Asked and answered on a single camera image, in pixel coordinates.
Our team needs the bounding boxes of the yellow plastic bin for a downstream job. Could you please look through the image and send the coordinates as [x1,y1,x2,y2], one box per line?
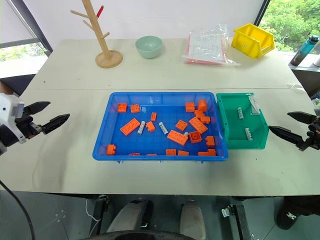
[230,23,275,59]

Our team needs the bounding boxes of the wooden mug tree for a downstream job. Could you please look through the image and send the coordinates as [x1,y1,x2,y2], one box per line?
[70,0,124,69]

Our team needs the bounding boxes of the dark window frame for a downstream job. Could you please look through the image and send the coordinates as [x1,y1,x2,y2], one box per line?
[255,0,272,26]
[0,0,54,54]

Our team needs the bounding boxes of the blue plastic tray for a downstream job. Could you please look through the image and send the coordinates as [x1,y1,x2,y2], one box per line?
[92,91,229,165]

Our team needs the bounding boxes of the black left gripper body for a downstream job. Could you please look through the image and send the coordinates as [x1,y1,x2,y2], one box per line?
[14,106,48,140]

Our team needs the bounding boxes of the black shoe with white logo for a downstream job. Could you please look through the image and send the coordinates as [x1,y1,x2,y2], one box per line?
[275,196,320,231]

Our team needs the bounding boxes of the teal water bottle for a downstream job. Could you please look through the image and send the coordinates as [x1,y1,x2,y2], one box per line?
[290,34,320,67]

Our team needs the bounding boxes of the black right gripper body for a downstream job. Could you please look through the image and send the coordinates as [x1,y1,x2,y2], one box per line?
[298,115,320,153]

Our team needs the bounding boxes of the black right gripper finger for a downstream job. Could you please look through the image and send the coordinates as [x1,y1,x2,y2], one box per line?
[267,125,305,149]
[287,111,317,124]

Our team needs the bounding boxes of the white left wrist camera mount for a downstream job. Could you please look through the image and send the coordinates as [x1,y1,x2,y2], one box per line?
[0,92,27,145]

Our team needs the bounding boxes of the black cable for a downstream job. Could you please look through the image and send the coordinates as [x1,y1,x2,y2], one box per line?
[0,179,35,240]

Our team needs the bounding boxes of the grey robot left leg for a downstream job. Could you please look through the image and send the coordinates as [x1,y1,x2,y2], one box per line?
[106,199,154,237]

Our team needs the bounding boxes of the white cable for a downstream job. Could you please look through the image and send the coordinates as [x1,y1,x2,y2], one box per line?
[85,198,102,237]

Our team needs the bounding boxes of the clear plastic bag with papers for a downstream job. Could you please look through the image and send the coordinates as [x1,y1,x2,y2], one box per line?
[181,23,242,67]

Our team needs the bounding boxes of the grey side table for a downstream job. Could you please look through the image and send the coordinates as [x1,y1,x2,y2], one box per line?
[287,53,320,99]

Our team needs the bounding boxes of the green plastic bin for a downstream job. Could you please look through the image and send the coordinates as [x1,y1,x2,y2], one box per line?
[215,92,270,150]

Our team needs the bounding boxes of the grey robot leg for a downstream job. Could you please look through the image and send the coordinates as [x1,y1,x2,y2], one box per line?
[179,199,207,240]
[106,199,154,237]

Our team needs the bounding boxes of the black table leg with caster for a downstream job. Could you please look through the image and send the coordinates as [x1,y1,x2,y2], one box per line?
[91,194,111,236]
[220,203,251,240]

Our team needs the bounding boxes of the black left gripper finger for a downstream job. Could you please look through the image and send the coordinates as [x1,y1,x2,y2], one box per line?
[23,100,52,117]
[40,113,71,136]

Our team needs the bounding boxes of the white label card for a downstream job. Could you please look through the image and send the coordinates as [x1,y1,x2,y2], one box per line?
[249,94,260,116]

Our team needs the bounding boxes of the grey robot right leg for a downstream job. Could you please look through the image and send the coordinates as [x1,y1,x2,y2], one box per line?
[179,199,207,240]

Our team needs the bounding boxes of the pale green bowl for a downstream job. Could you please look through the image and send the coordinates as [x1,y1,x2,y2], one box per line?
[135,35,164,60]

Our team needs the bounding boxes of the upside-down orange 2x2 building brick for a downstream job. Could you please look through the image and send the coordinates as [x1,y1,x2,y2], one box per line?
[188,131,203,144]

